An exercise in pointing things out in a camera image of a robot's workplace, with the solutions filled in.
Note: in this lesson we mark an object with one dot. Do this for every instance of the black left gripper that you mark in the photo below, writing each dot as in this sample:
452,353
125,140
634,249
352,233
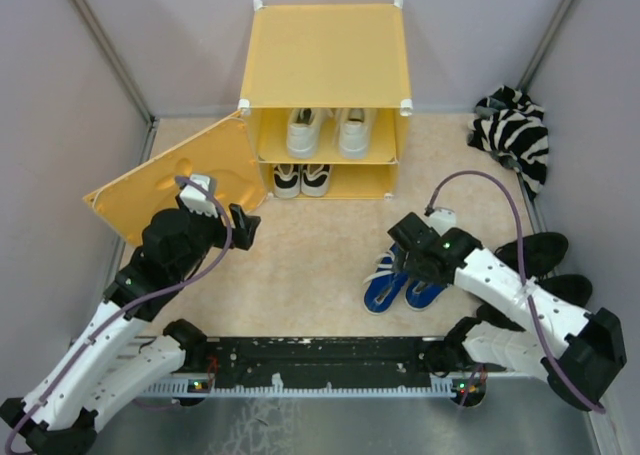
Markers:
244,227

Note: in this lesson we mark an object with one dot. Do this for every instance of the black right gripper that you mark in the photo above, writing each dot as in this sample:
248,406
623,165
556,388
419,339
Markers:
404,263

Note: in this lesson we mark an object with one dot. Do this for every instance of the blue canvas shoe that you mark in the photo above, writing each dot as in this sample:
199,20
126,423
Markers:
419,295
384,284

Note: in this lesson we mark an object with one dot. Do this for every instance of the black white canvas shoe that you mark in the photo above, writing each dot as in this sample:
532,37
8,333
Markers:
287,184
315,179

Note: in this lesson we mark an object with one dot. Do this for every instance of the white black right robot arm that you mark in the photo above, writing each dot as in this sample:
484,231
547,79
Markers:
578,353

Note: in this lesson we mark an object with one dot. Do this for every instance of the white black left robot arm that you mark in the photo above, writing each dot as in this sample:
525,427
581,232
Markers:
67,410

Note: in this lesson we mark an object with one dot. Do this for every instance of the yellow cabinet door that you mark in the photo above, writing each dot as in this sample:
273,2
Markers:
225,151

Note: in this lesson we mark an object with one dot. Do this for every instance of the yellow plastic shoe cabinet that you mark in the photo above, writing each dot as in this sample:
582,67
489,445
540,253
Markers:
332,56

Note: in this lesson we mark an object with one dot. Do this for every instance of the black sneaker upper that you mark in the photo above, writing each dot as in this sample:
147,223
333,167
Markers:
543,252

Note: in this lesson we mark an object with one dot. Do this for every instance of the black sneaker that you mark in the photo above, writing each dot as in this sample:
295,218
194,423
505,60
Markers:
571,288
543,252

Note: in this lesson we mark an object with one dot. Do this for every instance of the black white striped cloth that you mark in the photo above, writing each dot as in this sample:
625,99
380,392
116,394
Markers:
509,127

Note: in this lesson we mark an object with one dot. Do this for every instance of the black sneaker lower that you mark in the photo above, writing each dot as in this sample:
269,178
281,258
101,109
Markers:
571,288

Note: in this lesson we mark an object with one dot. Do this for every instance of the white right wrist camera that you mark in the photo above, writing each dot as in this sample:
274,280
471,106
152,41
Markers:
441,219

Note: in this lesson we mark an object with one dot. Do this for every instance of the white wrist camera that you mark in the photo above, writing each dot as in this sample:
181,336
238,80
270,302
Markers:
441,219
196,193

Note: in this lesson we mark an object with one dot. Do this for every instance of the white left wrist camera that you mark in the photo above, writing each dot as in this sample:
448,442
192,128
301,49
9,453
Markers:
196,193

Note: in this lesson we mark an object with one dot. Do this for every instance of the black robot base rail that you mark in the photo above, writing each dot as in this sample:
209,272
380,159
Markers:
311,367

